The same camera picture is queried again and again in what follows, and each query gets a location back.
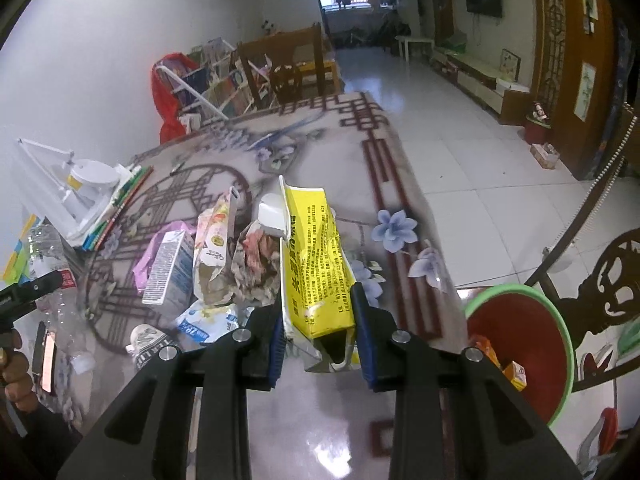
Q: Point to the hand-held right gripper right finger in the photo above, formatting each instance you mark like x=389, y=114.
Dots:
x=365, y=360

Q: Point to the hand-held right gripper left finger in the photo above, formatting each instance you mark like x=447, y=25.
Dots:
x=274, y=357

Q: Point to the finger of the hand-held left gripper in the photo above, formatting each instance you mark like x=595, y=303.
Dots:
x=35, y=287

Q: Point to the clear plastic bottle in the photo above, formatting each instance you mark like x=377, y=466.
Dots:
x=45, y=245

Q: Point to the blue white plastic wrapper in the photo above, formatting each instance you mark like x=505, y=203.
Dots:
x=210, y=322

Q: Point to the printed paper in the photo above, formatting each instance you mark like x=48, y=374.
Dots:
x=257, y=260

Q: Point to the yellow cardboard box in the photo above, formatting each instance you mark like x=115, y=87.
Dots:
x=315, y=260

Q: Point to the orange snack bag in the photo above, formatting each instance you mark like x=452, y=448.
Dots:
x=485, y=350

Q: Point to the grey white paper cup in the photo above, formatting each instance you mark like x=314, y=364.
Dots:
x=147, y=345

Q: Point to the torn white paper package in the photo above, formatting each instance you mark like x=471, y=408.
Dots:
x=215, y=240

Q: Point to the white blue milk carton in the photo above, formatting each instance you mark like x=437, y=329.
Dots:
x=167, y=275

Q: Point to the pink paper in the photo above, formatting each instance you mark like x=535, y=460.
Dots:
x=160, y=240

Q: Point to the small white carton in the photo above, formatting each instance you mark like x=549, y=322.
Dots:
x=272, y=215

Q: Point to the small yellow carton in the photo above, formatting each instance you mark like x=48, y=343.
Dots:
x=515, y=375

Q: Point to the red bin with green rim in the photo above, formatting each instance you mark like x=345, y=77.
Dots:
x=530, y=325

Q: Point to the person's left forearm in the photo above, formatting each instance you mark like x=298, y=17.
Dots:
x=40, y=435

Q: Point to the person's left hand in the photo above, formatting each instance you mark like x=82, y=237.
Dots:
x=20, y=380

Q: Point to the black smartphone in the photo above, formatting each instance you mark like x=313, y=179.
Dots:
x=45, y=360

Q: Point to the white desk lamp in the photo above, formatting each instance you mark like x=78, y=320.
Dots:
x=90, y=172

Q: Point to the stack of colourful books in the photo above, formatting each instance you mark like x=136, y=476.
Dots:
x=125, y=195

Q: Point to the small black marker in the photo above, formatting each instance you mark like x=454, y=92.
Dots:
x=176, y=169

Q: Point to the red cloth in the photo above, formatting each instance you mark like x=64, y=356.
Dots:
x=167, y=105

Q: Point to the carved wooden chair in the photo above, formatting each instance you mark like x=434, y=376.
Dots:
x=610, y=280

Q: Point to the white book rack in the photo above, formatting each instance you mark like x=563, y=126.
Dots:
x=220, y=90

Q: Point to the small cardboard box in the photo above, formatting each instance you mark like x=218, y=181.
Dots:
x=544, y=156

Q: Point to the red pot with figurine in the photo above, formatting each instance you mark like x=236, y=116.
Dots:
x=537, y=130

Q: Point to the yellow seat cushion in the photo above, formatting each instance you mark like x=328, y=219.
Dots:
x=325, y=71

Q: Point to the low television cabinet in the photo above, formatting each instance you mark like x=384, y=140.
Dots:
x=475, y=85

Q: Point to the wooden dining chair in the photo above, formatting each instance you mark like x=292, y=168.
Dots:
x=280, y=50

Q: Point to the small white table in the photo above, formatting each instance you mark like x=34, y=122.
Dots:
x=415, y=42

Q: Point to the small framed picture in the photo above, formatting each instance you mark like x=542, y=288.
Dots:
x=510, y=65

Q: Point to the small flower vase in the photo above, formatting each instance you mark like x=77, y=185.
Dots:
x=269, y=27

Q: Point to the wooden lattice partition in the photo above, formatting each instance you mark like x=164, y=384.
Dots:
x=555, y=60

